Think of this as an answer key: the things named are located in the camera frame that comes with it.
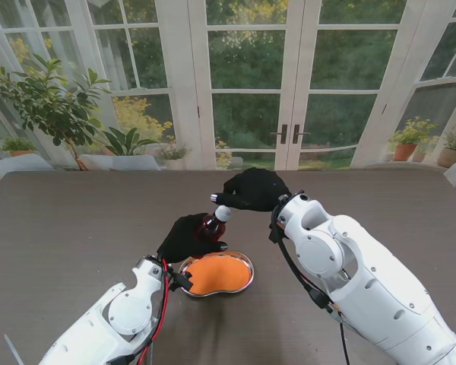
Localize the broad-leaf green plant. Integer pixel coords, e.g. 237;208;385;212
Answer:
100;127;159;157

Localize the white ribbed bottle cap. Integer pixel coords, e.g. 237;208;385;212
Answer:
213;205;234;223

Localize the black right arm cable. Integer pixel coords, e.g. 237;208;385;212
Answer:
271;212;351;365

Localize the tall leafy potted tree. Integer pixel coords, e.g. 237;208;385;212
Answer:
0;52;113;171

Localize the dark metal door handle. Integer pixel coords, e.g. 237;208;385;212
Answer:
293;124;312;144
271;124;288;144

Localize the small flowering plant white pot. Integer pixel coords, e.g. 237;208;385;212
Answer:
157;142;193;170

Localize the pale grey armchair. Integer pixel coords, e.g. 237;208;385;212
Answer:
0;154;56;191

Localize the red translucent sample bottle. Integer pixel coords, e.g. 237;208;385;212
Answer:
194;213;228;245

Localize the orange tray liner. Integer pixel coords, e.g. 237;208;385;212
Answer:
185;255;251;294

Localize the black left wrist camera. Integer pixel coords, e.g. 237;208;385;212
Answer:
169;270;195;293

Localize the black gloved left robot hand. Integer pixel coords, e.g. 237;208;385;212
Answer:
156;212;229;264

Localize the red left arm cable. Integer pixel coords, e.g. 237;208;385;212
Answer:
136;258;171;365

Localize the white rectangular planter box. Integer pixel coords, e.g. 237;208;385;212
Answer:
79;154;161;171

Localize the kidney-shaped steel tray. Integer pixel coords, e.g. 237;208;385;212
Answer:
178;249;256;298

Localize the small bush in orange pot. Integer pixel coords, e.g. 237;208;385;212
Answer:
0;137;39;157

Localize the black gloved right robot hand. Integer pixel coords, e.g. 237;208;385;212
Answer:
209;167;293;213

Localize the yellow-green plant in terracotta pot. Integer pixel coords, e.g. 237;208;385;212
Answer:
386;116;440;163

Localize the green plant in beige pot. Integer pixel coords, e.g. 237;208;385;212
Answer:
436;125;456;169

